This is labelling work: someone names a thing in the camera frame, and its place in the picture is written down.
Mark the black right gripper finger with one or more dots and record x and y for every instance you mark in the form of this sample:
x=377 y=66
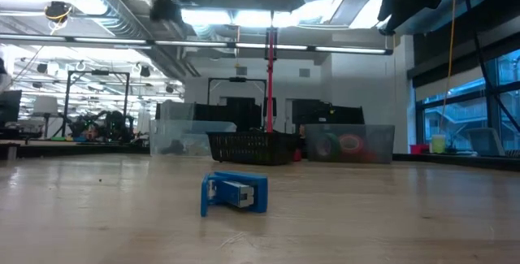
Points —
x=388 y=22

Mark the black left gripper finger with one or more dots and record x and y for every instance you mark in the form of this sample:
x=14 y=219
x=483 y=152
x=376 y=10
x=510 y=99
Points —
x=166 y=10

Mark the blue stapler in front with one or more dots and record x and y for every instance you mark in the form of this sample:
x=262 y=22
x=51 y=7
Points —
x=243 y=178

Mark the overhead light bar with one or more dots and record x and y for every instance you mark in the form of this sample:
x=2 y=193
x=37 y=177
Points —
x=122 y=41

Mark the black ceiling device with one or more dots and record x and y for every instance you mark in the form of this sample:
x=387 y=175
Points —
x=57 y=11

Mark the black background cabinet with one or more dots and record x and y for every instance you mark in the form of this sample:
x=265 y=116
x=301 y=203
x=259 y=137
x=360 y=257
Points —
x=325 y=113

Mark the grey translucent plastic bin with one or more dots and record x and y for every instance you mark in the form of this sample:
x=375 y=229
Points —
x=382 y=142

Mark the clear plastic bin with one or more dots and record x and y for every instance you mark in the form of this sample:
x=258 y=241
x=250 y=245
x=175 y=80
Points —
x=195 y=132

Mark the black background equipment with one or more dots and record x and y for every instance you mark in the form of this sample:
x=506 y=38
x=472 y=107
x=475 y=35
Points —
x=239 y=113

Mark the red container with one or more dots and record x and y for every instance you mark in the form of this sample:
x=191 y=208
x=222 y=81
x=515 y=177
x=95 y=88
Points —
x=418 y=149

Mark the pale green cup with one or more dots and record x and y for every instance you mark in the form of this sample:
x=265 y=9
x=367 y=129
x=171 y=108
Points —
x=438 y=144

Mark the white background lamp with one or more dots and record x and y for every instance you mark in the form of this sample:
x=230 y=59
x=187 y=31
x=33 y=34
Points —
x=44 y=105

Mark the black slotted plastic basket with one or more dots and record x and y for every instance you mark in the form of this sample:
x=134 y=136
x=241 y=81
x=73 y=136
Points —
x=252 y=148

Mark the dark background monitor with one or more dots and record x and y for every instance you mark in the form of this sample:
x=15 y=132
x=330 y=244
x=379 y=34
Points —
x=10 y=105

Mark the tall black background frame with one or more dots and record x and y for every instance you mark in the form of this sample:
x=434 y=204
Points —
x=97 y=72

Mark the low black background frame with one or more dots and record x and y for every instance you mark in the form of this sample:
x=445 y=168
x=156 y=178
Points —
x=237 y=79

